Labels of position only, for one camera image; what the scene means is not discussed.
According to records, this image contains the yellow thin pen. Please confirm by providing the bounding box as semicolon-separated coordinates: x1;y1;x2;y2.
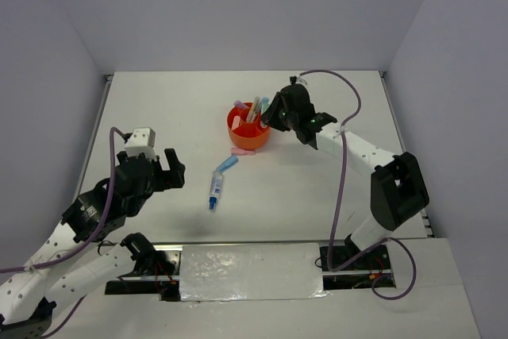
249;96;260;121

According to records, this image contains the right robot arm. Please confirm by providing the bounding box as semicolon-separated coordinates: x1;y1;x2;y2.
261;81;429;270

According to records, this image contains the orange round divided organizer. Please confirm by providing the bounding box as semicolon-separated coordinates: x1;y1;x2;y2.
226;102;271;150

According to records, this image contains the pink purple highlighter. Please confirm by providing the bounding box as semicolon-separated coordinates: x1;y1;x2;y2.
234;100;248;110

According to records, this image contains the blue striped thin pen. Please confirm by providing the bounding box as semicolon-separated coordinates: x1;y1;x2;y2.
251;97;262;122

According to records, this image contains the pink stapler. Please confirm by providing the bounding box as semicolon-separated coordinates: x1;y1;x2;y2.
231;115;241;130

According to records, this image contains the purple cable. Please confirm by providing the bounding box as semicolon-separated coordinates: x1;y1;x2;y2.
0;126;134;338
299;69;418;301

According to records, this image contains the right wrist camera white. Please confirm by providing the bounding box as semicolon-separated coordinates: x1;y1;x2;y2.
290;75;308;87

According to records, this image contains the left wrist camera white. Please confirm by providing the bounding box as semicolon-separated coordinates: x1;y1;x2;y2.
124;127;156;160

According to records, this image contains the silver foil cover plate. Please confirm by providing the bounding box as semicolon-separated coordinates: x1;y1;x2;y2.
179;243;326;302

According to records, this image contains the blue capped glue bottle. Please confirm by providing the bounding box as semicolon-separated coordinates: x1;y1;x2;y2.
209;171;224;211

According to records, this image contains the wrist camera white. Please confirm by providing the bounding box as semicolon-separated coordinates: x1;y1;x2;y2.
290;75;308;87
124;127;156;160

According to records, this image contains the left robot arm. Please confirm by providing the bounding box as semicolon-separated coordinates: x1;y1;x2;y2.
1;148;185;338

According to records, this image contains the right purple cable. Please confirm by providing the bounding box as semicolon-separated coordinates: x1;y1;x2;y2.
299;69;418;301

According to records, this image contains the blue highlighter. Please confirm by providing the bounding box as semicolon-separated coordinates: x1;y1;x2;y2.
215;155;239;173
259;97;270;115

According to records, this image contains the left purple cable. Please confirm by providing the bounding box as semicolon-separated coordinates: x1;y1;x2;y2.
0;126;134;338

